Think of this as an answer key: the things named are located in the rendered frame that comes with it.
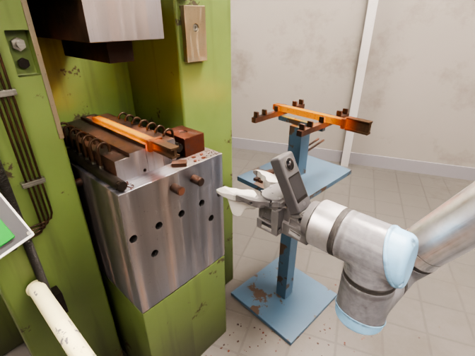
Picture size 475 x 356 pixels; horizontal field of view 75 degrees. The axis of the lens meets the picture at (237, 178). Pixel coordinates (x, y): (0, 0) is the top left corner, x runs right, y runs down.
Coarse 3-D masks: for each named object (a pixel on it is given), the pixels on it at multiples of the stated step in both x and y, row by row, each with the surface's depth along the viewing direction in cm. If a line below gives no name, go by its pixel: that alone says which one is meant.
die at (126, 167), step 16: (80, 128) 103; (96, 128) 103; (144, 128) 103; (80, 144) 94; (96, 144) 93; (112, 144) 90; (128, 144) 90; (144, 144) 87; (96, 160) 90; (112, 160) 82; (128, 160) 85; (144, 160) 88; (160, 160) 93; (128, 176) 86
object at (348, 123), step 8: (280, 104) 125; (288, 112) 121; (296, 112) 118; (304, 112) 116; (312, 112) 114; (320, 112) 114; (328, 120) 110; (336, 120) 107; (344, 120) 104; (352, 120) 104; (360, 120) 102; (368, 120) 102; (344, 128) 106; (352, 128) 105; (360, 128) 103; (368, 128) 101
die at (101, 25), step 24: (48, 0) 75; (72, 0) 67; (96, 0) 66; (120, 0) 70; (144, 0) 74; (48, 24) 80; (72, 24) 71; (96, 24) 68; (120, 24) 72; (144, 24) 76
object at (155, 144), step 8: (96, 120) 107; (104, 120) 105; (112, 128) 100; (120, 128) 98; (128, 128) 98; (136, 136) 91; (144, 136) 91; (160, 136) 89; (152, 144) 87; (160, 144) 84; (168, 144) 84; (160, 152) 85; (168, 152) 84; (176, 152) 83
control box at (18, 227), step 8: (0, 200) 54; (0, 208) 54; (8, 208) 55; (0, 216) 54; (8, 216) 55; (16, 216) 56; (8, 224) 54; (16, 224) 55; (24, 224) 56; (16, 232) 55; (24, 232) 56; (32, 232) 57; (16, 240) 55; (24, 240) 56; (0, 248) 52; (8, 248) 53; (0, 256) 52
